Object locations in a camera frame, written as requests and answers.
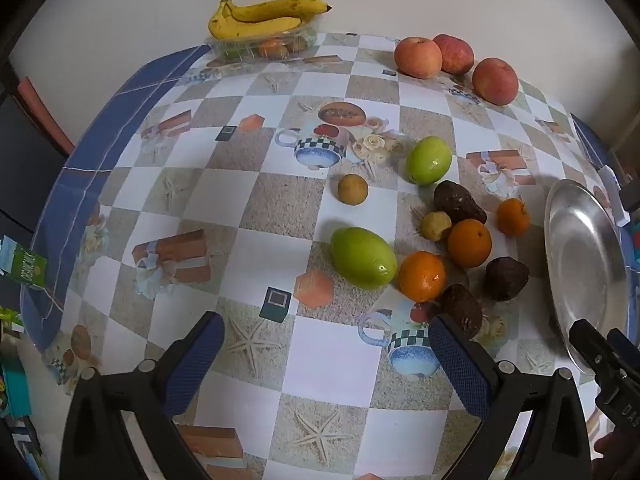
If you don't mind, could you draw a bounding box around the clear plastic container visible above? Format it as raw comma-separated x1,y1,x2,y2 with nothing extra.
206,15,323,64

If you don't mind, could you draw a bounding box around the green oval fruit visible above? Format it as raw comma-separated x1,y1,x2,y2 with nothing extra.
405,136,453,185
330,227,399,290

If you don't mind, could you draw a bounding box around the round metal plate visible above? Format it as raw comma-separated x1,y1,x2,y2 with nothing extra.
544,178,633,375

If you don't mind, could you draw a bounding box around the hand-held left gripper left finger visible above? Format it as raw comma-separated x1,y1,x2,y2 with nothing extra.
59,311,226,480

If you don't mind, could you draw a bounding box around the small orange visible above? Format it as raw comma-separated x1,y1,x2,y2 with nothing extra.
496,198,531,237

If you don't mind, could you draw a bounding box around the pale red apple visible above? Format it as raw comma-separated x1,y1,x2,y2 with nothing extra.
394,36,444,80

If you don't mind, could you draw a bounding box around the checkered printed tablecloth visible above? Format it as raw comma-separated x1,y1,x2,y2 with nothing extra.
20,32,626,480

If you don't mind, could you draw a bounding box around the dark grey box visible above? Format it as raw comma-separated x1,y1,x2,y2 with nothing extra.
619,182,640,213

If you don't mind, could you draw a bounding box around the teal toy box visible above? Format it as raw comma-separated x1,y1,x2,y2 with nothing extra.
627,220,640,271

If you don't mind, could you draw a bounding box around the white plastic piece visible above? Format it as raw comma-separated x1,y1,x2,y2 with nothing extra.
597,165,632,227

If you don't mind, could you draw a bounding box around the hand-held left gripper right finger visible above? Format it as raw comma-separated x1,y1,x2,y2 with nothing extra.
429,314,606,480

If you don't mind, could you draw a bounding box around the small yellow lumpy fruit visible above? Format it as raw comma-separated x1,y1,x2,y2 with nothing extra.
420,211,453,242

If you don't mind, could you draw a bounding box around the reddish brown board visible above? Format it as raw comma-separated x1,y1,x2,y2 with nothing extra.
16,77,76,156

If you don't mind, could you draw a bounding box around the large orange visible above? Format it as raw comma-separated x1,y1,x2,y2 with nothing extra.
447,218,493,268
398,251,447,303

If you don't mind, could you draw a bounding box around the small brown round fruit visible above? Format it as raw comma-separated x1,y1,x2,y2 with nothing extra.
337,174,370,206

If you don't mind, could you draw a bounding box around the dark brown wrinkled fruit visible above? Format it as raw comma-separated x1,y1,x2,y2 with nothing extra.
484,256,530,302
439,283,484,341
433,180,488,226

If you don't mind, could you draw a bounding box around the green carton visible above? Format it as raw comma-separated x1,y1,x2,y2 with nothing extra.
0,235,49,288

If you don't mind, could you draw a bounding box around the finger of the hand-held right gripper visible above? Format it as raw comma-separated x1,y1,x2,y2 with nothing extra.
607,327,640,363
569,318,617,377

